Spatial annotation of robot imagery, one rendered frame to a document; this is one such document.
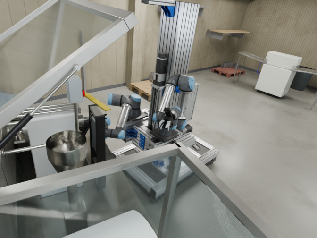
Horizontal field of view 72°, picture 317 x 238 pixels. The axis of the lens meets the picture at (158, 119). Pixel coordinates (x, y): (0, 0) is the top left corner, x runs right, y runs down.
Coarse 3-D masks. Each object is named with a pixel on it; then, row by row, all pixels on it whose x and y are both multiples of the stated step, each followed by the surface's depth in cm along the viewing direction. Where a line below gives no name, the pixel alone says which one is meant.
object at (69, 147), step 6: (66, 144) 88; (72, 144) 89; (78, 144) 89; (54, 150) 85; (60, 150) 87; (66, 150) 88; (72, 150) 89; (78, 162) 79; (54, 168) 81; (60, 168) 78; (66, 168) 78; (72, 168) 79
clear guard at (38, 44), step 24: (24, 24) 122; (48, 24) 93; (72, 24) 76; (96, 24) 63; (0, 48) 106; (24, 48) 84; (48, 48) 69; (72, 48) 59; (0, 72) 76; (24, 72) 64; (0, 96) 59
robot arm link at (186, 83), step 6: (180, 78) 190; (186, 78) 189; (192, 78) 189; (180, 84) 191; (186, 84) 189; (192, 84) 188; (180, 90) 195; (186, 90) 192; (180, 96) 199; (186, 96) 197; (180, 102) 201; (186, 102) 200; (180, 108) 203; (186, 108) 205; (180, 114) 206; (180, 120) 207; (186, 120) 209; (180, 126) 209
